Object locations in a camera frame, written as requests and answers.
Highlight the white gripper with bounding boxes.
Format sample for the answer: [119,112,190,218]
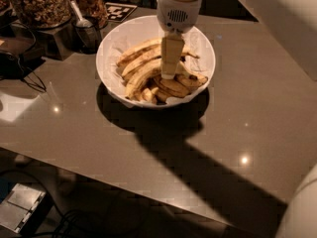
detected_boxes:
[157,0,202,79]

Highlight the white paper bowl liner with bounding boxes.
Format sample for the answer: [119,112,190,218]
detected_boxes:
[96,15,216,109]

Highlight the white bowl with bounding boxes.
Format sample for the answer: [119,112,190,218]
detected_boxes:
[96,15,216,109]

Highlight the top back banana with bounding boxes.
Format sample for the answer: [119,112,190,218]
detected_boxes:
[116,38,161,67]

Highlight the short right banana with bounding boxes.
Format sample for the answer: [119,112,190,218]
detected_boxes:
[175,74,208,88]

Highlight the short banana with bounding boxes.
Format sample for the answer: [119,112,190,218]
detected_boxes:
[175,74,208,88]
[154,76,190,98]

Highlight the middle short banana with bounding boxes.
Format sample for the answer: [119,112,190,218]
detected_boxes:
[154,76,190,98]

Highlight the small front banana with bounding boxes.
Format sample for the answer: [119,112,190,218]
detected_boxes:
[142,87,159,104]

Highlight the black white marker card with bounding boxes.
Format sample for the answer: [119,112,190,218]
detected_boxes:
[106,2,138,22]

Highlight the dark cup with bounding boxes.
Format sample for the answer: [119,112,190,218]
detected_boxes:
[71,17,101,54]

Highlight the white plastic spoon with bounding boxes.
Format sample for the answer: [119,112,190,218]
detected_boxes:
[68,0,92,28]

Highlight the small glass snack jar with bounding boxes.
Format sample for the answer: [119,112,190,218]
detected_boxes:
[76,0,108,29]

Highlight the metal stand block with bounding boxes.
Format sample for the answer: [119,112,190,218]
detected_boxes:
[11,21,74,60]

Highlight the large glass nut jar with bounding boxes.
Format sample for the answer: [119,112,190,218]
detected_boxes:
[10,0,71,29]

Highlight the grey box on floor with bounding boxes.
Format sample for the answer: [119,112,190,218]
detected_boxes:
[0,179,53,236]

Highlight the black device with cable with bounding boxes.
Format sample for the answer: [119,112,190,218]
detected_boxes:
[0,23,48,93]

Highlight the black floor cables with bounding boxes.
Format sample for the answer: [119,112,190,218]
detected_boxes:
[0,169,150,238]

